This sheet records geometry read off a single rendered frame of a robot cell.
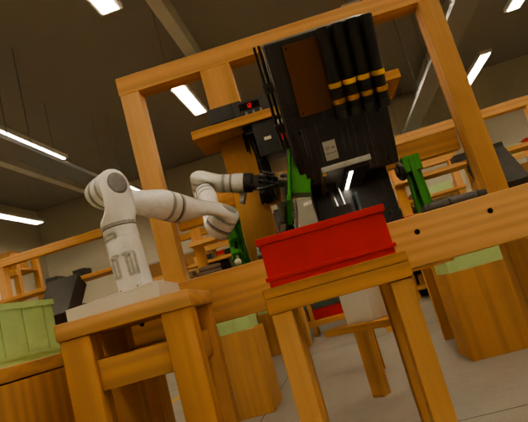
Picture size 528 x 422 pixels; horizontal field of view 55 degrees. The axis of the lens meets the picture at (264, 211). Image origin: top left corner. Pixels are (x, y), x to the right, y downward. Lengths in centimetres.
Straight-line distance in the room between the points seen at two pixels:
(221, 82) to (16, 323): 134
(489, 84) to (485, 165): 1081
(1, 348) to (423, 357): 107
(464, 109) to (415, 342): 134
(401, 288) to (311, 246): 22
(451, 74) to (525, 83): 1092
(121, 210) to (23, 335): 47
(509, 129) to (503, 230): 1125
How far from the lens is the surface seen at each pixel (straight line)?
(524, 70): 1337
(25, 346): 160
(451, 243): 156
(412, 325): 119
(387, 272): 118
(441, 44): 242
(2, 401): 139
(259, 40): 240
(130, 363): 124
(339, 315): 872
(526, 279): 226
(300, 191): 179
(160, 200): 148
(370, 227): 121
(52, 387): 151
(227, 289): 154
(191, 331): 118
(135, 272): 132
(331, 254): 120
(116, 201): 137
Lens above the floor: 77
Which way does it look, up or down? 10 degrees up
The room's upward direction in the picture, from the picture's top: 16 degrees counter-clockwise
